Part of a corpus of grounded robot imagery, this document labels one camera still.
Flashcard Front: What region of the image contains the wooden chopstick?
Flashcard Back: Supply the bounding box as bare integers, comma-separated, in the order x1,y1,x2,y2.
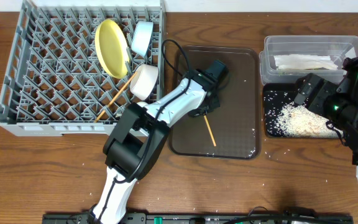
203,115,217,147
94,72,137,123

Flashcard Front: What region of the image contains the pile of white rice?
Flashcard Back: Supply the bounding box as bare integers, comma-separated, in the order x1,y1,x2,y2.
265,91,341,138

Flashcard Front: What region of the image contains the cream plastic cup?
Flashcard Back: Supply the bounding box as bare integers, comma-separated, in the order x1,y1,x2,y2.
137,101,149,108

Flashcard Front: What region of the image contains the white paper napkin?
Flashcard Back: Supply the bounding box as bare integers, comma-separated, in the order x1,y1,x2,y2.
274,54,338,70

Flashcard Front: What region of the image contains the light blue plastic bowl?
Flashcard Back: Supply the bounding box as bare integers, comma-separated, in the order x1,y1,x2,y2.
131,21,154,57

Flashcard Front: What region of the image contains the yellow plastic plate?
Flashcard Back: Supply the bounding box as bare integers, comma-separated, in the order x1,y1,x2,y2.
94,19,129,79

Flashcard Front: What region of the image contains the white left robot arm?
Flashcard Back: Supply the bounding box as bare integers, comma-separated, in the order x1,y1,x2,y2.
87,60,228,223

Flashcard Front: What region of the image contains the black waste tray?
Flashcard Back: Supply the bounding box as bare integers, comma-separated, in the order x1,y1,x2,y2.
263,83,344,139

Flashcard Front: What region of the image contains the clear plastic waste bin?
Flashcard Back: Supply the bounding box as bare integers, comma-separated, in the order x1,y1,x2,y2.
259,35,358,85

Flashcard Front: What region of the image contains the dark brown serving tray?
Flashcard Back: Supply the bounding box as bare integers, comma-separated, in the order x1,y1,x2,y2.
168,45,262,160

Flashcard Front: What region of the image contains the grey plastic dish rack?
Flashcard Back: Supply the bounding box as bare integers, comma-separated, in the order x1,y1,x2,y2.
0,1,166,136

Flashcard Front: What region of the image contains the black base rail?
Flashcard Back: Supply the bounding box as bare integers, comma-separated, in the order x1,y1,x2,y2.
41,213,354,224

